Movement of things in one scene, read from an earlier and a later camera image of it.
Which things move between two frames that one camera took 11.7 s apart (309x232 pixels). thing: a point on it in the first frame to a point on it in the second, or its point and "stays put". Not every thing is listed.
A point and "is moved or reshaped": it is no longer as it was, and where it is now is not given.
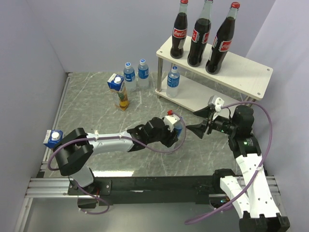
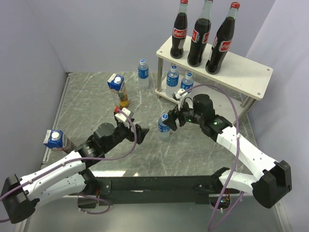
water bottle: (129, 77) is moved or reshaped
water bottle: (178, 126) to (187, 83)
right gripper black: (199, 129) to (173, 114)
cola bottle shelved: (200, 36) stays put
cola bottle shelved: (179, 31) stays put
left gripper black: (171, 137) to (140, 133)
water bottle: (173, 83) stays put
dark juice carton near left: (53, 137) stays put
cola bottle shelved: (222, 40) stays put
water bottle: (143, 74) stays put
